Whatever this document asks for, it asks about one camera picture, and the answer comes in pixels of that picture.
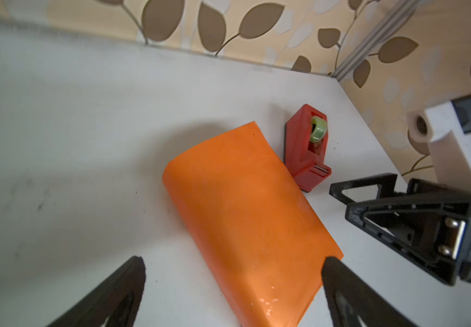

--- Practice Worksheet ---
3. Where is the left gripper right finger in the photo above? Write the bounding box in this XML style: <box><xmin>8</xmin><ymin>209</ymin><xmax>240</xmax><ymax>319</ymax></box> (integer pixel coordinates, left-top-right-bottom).
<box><xmin>321</xmin><ymin>256</ymin><xmax>415</xmax><ymax>326</ymax></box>

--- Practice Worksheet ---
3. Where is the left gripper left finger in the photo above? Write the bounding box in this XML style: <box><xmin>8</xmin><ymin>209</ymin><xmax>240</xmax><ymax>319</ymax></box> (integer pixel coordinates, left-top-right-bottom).
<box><xmin>50</xmin><ymin>256</ymin><xmax>146</xmax><ymax>326</ymax></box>

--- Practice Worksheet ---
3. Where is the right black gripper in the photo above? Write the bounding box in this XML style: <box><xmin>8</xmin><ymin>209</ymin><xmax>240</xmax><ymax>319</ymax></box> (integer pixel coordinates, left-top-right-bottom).
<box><xmin>345</xmin><ymin>178</ymin><xmax>471</xmax><ymax>286</ymax></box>

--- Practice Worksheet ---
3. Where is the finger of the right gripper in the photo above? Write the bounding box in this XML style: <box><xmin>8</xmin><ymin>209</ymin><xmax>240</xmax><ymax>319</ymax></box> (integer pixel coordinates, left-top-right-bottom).
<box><xmin>329</xmin><ymin>173</ymin><xmax>398</xmax><ymax>205</ymax></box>

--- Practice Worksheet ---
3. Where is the red tape dispenser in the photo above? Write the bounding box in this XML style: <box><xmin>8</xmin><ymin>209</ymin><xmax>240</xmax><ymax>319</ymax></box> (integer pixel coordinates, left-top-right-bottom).
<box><xmin>284</xmin><ymin>104</ymin><xmax>332</xmax><ymax>193</ymax></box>

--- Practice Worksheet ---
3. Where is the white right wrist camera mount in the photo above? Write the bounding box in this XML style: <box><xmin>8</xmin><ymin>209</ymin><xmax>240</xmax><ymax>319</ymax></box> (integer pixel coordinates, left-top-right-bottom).
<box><xmin>406</xmin><ymin>94</ymin><xmax>471</xmax><ymax>193</ymax></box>

